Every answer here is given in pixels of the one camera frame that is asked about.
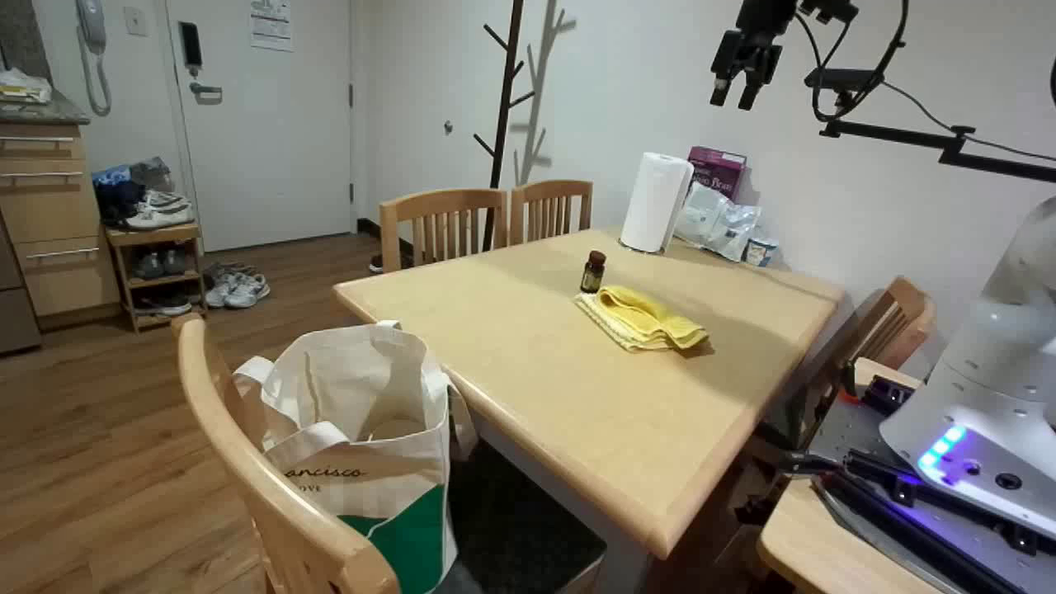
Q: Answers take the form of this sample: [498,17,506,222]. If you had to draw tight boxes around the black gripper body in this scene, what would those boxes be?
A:
[734,0,799,50]

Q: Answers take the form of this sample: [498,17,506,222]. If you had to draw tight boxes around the small brown glass bottle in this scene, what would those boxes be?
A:
[577,246,610,298]

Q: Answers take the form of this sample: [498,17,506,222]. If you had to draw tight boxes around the yellow textured towel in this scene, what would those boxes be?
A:
[572,282,713,357]

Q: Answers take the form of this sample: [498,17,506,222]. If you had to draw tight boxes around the white paper towel roll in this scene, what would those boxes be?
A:
[616,148,697,257]

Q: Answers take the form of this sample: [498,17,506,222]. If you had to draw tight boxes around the purple box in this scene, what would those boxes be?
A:
[685,144,753,204]

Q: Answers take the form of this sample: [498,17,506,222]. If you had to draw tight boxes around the clear plastic bag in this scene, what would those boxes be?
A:
[671,182,766,263]

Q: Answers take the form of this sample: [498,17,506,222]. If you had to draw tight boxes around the small white packet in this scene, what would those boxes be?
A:
[742,234,786,270]

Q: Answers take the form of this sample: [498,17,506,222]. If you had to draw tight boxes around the dark tree coat rack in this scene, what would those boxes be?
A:
[472,0,537,251]

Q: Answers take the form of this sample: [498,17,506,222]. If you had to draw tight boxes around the white door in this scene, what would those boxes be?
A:
[161,0,357,254]

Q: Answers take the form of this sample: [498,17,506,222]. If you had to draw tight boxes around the white paper notice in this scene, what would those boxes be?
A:
[249,0,296,54]

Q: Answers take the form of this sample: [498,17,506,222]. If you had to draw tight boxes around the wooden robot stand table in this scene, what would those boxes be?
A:
[756,473,940,594]

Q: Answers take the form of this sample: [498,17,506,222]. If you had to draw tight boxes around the dark floor mat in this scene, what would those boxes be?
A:
[449,439,610,594]

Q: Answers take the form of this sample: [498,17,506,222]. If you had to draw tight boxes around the white green tote bag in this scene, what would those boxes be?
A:
[232,319,482,594]

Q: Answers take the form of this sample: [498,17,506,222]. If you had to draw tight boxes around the white sneaker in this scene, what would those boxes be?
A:
[223,270,273,313]
[200,266,241,313]

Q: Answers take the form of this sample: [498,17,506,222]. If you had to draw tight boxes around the white grey sneakers pair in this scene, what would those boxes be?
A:
[122,189,198,230]

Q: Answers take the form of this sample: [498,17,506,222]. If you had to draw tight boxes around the grey shoes pair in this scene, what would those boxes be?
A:
[130,243,196,279]

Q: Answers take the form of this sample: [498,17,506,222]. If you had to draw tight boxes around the wooden shoe rack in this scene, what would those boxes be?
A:
[103,222,207,332]

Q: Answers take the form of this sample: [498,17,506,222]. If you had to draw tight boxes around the dark blue shoes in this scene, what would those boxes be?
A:
[92,160,156,230]

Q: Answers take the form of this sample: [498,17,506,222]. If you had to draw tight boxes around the wooden drawer cabinet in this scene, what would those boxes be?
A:
[0,92,122,329]

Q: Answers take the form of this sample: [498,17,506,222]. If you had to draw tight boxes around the white folded cloth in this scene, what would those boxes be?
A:
[0,65,55,109]

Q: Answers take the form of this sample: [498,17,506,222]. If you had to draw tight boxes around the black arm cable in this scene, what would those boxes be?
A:
[792,0,916,126]

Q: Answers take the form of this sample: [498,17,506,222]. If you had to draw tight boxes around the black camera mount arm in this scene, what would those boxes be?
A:
[803,61,1056,183]

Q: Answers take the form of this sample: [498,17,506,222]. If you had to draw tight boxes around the black door lock handle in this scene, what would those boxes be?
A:
[177,20,223,109]

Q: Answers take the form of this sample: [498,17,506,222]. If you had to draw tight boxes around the white wall phone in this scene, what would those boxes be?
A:
[74,0,115,119]

